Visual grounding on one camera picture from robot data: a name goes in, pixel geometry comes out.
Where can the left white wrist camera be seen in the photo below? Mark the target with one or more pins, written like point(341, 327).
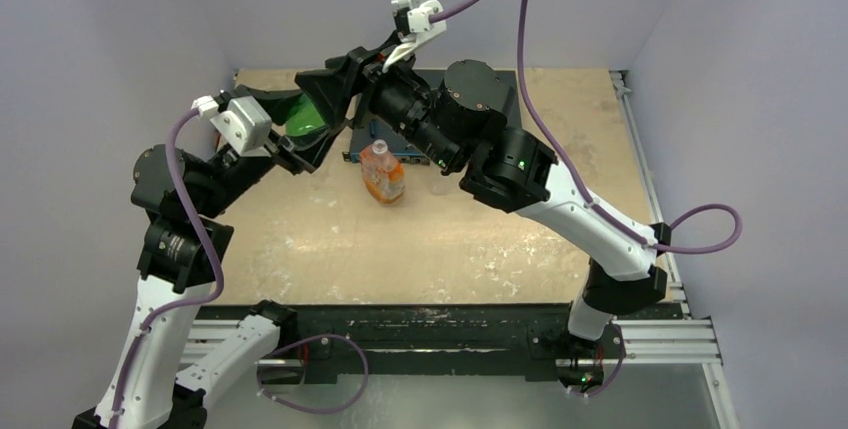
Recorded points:
point(240, 121)

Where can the orange label plastic bottle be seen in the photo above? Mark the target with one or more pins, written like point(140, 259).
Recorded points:
point(382, 173)

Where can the green plastic bottle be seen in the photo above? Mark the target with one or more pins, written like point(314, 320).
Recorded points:
point(304, 120)

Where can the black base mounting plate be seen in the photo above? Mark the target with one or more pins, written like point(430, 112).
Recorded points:
point(527, 340)

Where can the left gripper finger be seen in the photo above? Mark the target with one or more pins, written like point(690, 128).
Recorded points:
point(275, 102)
point(306, 153)

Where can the black network switch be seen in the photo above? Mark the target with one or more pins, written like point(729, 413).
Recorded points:
point(405, 152)

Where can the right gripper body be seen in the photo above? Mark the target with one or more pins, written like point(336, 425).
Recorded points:
point(362, 81)

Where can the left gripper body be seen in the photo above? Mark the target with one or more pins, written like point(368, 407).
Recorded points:
point(248, 168)

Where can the aluminium frame rail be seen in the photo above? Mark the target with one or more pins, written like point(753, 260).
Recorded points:
point(644, 341)

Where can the large clear plastic bottle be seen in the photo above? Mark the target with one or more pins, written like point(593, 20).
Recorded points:
point(439, 184)

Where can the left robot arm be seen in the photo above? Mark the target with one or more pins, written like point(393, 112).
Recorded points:
point(218, 150)

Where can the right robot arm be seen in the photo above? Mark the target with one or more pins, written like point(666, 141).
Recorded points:
point(524, 176)

